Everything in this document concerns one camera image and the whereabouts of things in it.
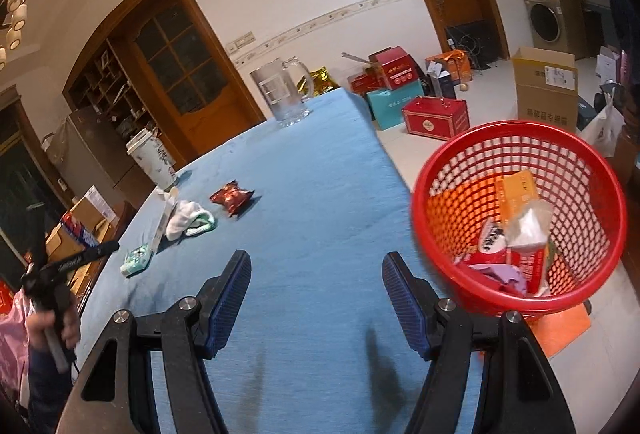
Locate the clear glass mug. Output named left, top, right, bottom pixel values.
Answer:
left=249, top=56, right=316, bottom=129

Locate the tall red gift box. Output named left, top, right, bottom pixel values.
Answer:
left=369, top=47, right=426, bottom=91

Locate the round wooden table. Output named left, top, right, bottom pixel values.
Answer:
left=70, top=201, right=136, bottom=310

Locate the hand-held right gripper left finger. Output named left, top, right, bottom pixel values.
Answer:
left=52, top=249, right=253, bottom=434

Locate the clear plastic wrapper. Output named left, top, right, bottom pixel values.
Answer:
left=505, top=201, right=555, bottom=251

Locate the black crate with cables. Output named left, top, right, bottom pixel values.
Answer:
left=445, top=19, right=506, bottom=70

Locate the grey refrigerator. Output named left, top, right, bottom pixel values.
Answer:
left=47, top=107, right=146, bottom=195

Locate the orange gift bag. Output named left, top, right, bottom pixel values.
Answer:
left=426, top=49, right=472, bottom=85

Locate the thin white box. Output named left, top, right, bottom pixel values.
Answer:
left=150, top=188, right=180, bottom=255

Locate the clear plastic bag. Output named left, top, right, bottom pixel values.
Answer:
left=41, top=121, right=68, bottom=165

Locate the pink floral cloth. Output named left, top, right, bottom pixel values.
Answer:
left=0, top=289, right=31, bottom=395

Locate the low red gift box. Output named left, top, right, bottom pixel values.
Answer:
left=402, top=97, right=470, bottom=140

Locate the white printed tumbler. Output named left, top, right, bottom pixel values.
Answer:
left=125, top=127, right=180, bottom=191

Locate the grey washing machine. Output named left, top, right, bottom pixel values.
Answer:
left=522, top=0, right=583, bottom=60

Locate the red plastic mesh basket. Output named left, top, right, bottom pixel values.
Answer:
left=411, top=120, right=628, bottom=319

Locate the dark window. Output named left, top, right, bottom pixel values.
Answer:
left=0, top=104, right=71, bottom=275

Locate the large cardboard box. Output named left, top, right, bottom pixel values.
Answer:
left=511, top=47, right=580, bottom=132

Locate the white plastic bag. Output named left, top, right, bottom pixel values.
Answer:
left=582, top=92, right=626, bottom=157

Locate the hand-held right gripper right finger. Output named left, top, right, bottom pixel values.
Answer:
left=381, top=251, right=568, bottom=434

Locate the gold foil bag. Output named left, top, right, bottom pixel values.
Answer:
left=299, top=65, right=342, bottom=95

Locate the dark red snack packet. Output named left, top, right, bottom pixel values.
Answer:
left=209, top=181, right=255, bottom=219

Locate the teal gift bag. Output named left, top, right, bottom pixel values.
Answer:
left=366, top=82, right=426, bottom=131

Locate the white crumpled cloth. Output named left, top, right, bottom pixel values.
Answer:
left=165, top=200, right=211, bottom=240

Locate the black and white box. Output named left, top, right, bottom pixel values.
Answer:
left=427, top=64, right=457, bottom=99

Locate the small green packet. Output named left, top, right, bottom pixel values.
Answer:
left=119, top=245, right=152, bottom=276

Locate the orange paper sheet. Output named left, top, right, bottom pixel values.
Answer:
left=525, top=301, right=592, bottom=359

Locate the brown cardboard box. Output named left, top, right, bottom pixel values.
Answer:
left=45, top=227, right=86, bottom=265

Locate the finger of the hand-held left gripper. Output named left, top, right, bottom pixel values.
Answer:
left=57, top=241, right=121, bottom=271

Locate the wooden shelf cabinet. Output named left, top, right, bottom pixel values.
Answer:
left=65, top=37, right=156, bottom=150

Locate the red and white box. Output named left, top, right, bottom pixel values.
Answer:
left=505, top=247, right=553, bottom=297

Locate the person's left hand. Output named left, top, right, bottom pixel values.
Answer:
left=27, top=299, right=81, bottom=351

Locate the blue and red box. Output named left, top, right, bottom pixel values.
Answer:
left=60, top=213, right=101, bottom=250

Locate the white printed packet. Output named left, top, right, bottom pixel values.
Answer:
left=467, top=219, right=508, bottom=265

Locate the chandelier with white shades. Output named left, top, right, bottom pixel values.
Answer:
left=0, top=0, right=28, bottom=70

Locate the wall socket plate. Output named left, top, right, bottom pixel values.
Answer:
left=226, top=32, right=257, bottom=54

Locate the wooden door with glass panes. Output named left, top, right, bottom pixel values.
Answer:
left=125, top=0, right=268, bottom=160

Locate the orange packet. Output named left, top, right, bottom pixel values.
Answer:
left=495, top=170, right=541, bottom=235

